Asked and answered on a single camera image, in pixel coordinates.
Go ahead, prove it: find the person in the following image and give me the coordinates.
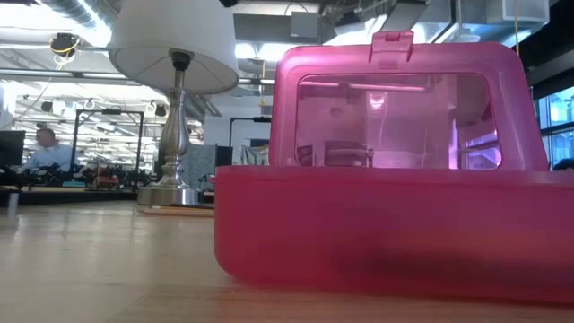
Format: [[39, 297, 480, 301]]
[[20, 127, 75, 174]]

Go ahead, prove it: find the black monitor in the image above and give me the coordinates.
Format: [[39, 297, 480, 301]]
[[0, 129, 27, 168]]

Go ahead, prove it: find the background black frame stand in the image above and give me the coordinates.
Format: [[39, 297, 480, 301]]
[[73, 109, 145, 180], [228, 115, 273, 149]]

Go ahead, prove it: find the natural wood pencil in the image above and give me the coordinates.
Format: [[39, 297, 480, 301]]
[[142, 206, 216, 219]]

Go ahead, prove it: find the grey partition panel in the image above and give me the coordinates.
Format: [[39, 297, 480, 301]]
[[181, 143, 234, 192]]

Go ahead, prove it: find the pink plastic supply box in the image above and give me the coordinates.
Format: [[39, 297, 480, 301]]
[[213, 30, 574, 309]]

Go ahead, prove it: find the background work table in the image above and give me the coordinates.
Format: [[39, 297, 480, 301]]
[[0, 184, 139, 207]]

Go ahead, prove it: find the white shade silver table lamp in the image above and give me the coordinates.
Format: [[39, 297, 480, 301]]
[[106, 0, 240, 207]]

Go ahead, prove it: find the coiled yellow cable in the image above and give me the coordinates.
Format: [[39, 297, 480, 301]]
[[48, 31, 83, 59]]

